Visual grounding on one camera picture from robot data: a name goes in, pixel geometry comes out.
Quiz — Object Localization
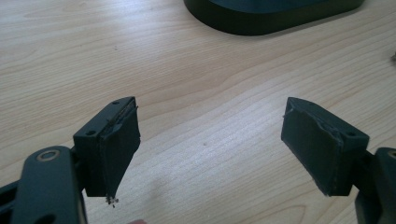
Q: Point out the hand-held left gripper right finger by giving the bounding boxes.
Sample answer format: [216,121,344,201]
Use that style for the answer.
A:
[280,96,371,197]

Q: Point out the dark oval tray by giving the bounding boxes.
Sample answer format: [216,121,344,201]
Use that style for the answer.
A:
[182,0,366,36]

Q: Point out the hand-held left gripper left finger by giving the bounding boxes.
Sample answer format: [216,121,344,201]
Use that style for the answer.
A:
[73,95,142,206]

